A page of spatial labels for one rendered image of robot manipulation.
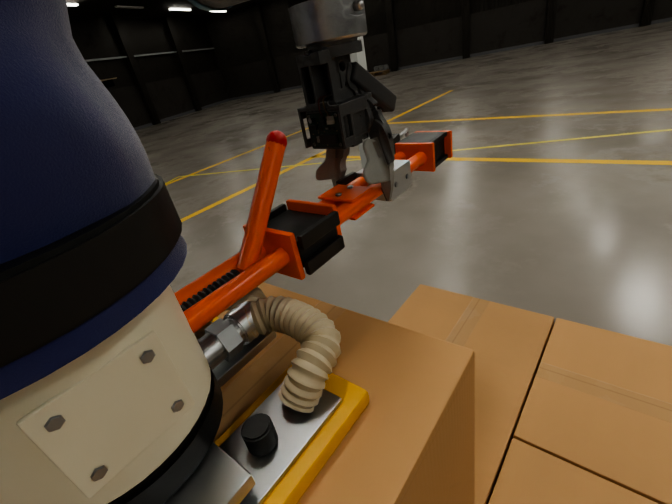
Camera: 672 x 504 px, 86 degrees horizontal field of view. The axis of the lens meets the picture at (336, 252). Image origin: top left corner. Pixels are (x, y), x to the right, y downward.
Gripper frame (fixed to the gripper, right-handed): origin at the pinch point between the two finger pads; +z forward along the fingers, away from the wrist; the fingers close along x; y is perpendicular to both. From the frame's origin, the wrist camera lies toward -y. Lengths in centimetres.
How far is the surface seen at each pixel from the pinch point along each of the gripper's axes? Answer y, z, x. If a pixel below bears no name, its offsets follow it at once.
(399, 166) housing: -5.4, -2.1, 3.2
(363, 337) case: 16.4, 12.9, 8.8
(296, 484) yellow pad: 34.9, 10.9, 15.1
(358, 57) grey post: -224, -12, -158
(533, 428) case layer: -10, 53, 25
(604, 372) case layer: -32, 53, 34
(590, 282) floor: -148, 107, 22
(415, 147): -14.5, -2.4, 1.3
